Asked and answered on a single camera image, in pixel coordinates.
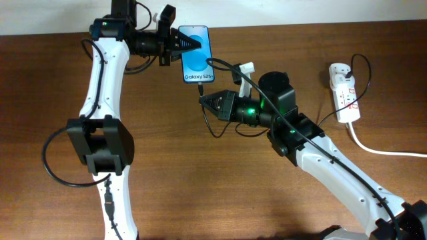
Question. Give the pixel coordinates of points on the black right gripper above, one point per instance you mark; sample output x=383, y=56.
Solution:
x=229, y=110

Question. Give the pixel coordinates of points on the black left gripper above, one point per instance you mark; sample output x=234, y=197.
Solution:
x=176, y=38

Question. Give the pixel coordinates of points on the blue Galaxy smartphone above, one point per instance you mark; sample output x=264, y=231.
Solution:
x=194, y=65

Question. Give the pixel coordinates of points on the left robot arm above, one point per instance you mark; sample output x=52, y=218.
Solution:
x=100, y=139

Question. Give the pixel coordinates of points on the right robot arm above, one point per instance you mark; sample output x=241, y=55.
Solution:
x=382, y=214

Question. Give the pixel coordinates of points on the white charger adapter plug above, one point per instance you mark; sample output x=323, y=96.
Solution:
x=340, y=71

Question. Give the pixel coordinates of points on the white power strip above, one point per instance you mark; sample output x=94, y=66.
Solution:
x=344, y=94

